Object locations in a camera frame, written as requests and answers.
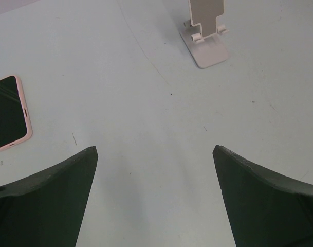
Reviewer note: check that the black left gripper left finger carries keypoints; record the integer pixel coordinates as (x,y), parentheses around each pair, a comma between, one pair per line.
(47,208)

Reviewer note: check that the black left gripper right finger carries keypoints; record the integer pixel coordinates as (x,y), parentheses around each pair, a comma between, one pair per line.
(264,208)

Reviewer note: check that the silver folding phone stand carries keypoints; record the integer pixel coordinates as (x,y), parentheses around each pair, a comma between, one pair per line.
(201,33)

